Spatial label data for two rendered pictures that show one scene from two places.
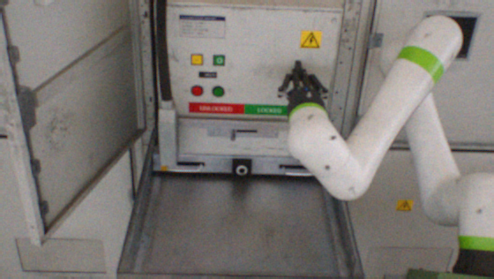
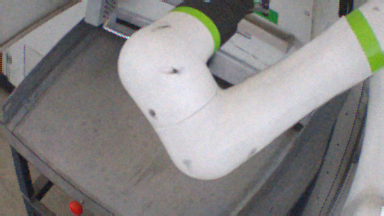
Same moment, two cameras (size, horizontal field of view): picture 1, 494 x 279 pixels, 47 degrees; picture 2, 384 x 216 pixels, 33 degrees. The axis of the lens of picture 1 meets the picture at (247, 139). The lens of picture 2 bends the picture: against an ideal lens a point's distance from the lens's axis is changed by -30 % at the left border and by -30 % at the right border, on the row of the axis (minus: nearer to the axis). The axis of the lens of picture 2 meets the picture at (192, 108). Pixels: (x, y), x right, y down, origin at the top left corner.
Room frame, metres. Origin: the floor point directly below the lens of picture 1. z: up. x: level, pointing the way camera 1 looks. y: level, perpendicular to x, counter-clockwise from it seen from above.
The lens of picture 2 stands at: (0.32, -0.61, 2.03)
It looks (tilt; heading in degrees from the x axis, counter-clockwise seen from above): 46 degrees down; 30
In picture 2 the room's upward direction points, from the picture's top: 7 degrees clockwise
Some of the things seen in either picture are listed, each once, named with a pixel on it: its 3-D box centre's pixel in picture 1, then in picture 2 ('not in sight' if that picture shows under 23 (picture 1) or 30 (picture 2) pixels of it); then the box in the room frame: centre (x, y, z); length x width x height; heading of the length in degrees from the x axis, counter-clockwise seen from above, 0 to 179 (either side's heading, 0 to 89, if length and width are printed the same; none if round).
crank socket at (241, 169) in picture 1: (242, 168); not in sight; (1.38, 0.01, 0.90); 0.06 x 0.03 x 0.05; 92
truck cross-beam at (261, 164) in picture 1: (242, 161); (202, 47); (1.42, 0.01, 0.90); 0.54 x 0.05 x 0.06; 92
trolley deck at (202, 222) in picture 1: (241, 198); (173, 102); (1.33, 0.01, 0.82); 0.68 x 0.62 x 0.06; 2
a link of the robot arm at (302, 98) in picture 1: (306, 115); (203, 22); (1.15, -0.14, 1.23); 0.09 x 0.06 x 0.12; 92
